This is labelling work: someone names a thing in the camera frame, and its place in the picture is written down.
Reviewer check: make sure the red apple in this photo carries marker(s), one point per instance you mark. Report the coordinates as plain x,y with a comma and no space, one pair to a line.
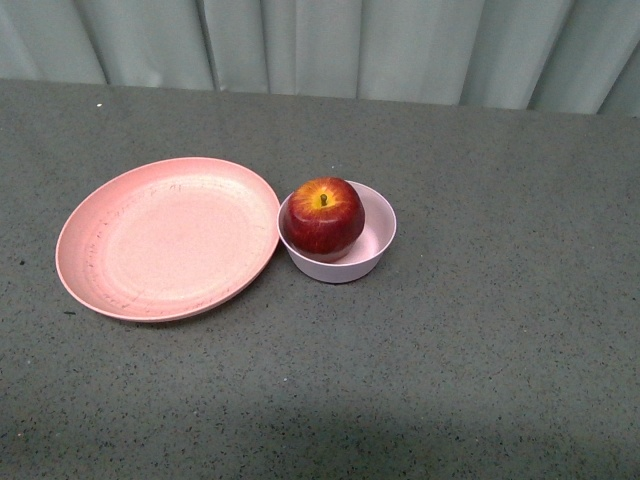
323,218

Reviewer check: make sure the pink bowl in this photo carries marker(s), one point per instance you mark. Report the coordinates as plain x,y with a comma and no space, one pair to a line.
378,233

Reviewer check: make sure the pink plate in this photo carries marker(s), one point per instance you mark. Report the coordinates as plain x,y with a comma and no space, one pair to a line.
168,240

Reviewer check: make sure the white curtain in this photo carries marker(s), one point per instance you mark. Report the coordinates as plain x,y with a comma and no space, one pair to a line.
567,56

